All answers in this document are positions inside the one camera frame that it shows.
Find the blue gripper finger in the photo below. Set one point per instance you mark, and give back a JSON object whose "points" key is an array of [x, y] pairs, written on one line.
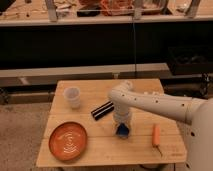
{"points": [[122, 130]]}

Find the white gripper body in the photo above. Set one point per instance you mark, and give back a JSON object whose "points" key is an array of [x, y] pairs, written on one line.
{"points": [[122, 115]]}

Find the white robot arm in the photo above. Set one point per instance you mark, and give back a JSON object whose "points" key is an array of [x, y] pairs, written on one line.
{"points": [[196, 112]]}

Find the orange carrot toy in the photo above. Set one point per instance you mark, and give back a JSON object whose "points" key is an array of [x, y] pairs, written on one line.
{"points": [[156, 138]]}

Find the white plastic bottle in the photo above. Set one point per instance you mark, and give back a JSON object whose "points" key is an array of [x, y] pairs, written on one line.
{"points": [[154, 93]]}

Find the translucent plastic cup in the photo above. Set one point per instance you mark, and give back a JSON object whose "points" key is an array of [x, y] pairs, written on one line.
{"points": [[72, 96]]}

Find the orange round plate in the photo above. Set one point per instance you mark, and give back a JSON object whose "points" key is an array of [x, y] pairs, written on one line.
{"points": [[68, 141]]}

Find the black storage bin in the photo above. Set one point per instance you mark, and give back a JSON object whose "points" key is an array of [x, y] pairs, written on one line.
{"points": [[190, 60]]}

